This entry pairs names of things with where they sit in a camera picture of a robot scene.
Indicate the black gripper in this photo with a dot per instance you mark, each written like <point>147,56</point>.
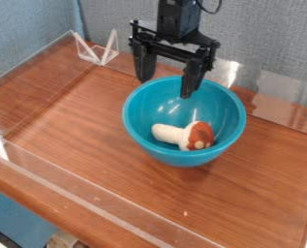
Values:
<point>172,37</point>

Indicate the white and brown toy mushroom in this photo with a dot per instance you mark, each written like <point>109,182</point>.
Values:
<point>195,137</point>

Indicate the blue plastic bowl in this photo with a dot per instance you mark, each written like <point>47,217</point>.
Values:
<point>155,104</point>

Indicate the clear acrylic back barrier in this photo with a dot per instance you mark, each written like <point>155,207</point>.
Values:
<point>271,96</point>

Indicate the clear acrylic barrier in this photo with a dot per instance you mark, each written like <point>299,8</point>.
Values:
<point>271,96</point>
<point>41,182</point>

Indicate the clear acrylic front barrier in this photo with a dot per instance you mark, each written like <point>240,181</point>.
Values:
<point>41,182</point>

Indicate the clear acrylic corner bracket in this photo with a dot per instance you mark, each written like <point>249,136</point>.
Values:
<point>97,54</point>

